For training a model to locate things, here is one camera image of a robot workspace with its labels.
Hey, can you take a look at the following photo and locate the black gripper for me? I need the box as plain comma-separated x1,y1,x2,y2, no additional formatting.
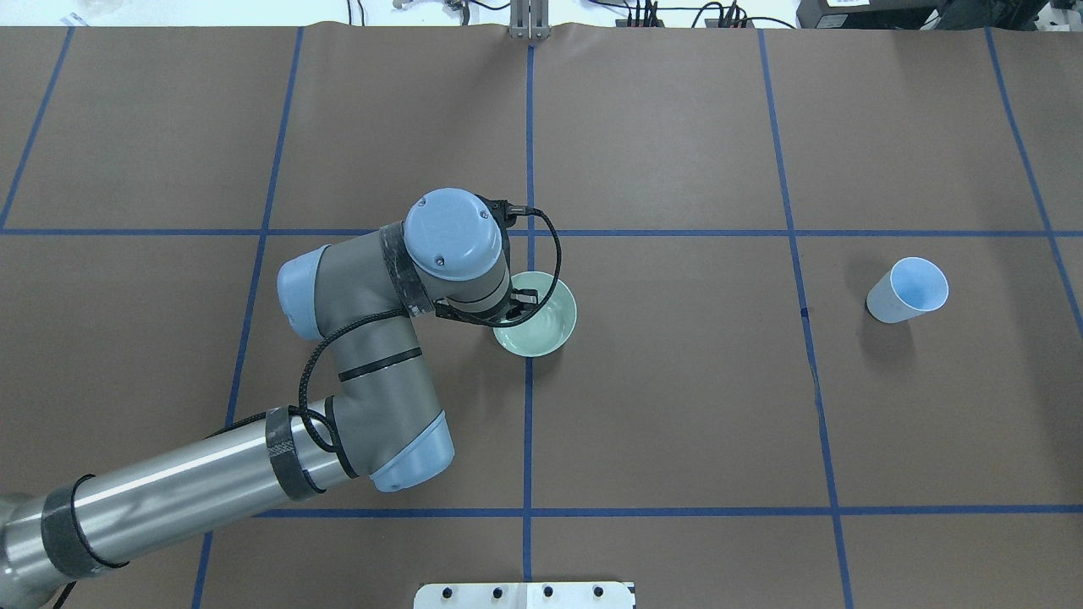
436,288,542,328

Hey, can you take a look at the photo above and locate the light green bowl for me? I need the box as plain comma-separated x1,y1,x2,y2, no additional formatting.
492,280,579,358

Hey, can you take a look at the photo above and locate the light blue cup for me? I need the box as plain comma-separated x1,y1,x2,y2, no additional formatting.
866,257,950,324

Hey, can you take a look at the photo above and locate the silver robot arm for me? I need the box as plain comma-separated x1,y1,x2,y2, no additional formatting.
3,187,553,608

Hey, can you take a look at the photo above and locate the orange black adapter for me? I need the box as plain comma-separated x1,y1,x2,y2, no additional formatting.
616,1,664,28

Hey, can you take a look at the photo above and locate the black box device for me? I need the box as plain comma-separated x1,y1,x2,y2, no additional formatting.
795,1,940,30

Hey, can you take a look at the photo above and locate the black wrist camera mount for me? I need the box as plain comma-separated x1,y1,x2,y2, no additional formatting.
479,195,531,230

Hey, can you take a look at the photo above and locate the aluminium frame post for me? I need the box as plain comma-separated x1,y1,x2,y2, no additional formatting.
508,0,552,42

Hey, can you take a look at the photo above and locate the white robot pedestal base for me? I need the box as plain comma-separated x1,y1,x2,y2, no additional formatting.
413,581,637,608

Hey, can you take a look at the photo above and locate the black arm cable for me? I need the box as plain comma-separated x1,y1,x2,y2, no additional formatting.
51,205,563,609

